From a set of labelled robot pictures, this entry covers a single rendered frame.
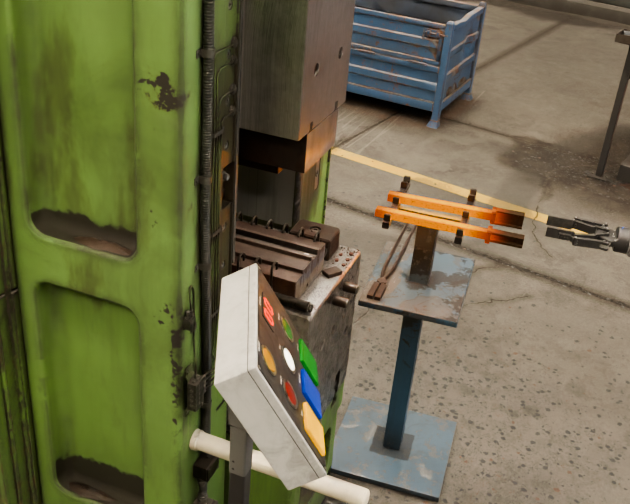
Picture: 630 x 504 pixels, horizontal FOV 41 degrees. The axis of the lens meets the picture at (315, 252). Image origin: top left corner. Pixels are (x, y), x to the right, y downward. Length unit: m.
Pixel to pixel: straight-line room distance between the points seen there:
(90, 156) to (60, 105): 0.12
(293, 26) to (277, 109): 0.18
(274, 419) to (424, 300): 1.16
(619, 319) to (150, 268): 2.71
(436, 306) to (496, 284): 1.60
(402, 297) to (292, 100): 0.94
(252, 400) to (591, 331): 2.67
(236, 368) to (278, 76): 0.67
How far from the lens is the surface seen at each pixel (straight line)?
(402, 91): 5.94
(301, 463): 1.55
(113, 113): 1.78
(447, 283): 2.66
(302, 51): 1.77
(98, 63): 1.77
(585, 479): 3.18
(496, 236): 2.41
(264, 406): 1.46
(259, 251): 2.15
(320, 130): 1.96
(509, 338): 3.76
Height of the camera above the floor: 2.06
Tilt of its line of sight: 30 degrees down
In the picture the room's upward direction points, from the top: 5 degrees clockwise
